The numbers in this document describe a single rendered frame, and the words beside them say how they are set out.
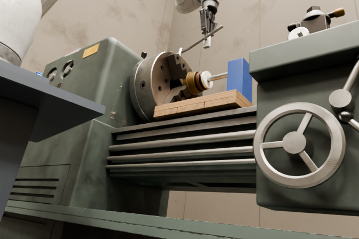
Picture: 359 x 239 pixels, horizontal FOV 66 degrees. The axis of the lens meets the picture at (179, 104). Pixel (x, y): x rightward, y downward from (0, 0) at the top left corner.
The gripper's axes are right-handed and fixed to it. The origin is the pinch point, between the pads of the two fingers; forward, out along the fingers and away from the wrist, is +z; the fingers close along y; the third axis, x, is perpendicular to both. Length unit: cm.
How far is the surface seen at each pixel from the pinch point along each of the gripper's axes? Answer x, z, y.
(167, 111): -5, 44, -25
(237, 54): 107, -157, 238
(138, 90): 16.4, 30.6, -20.6
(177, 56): 5.3, 14.1, -12.7
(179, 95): 2.9, 31.2, -11.3
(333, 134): -53, 59, -38
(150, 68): 9.9, 22.8, -21.8
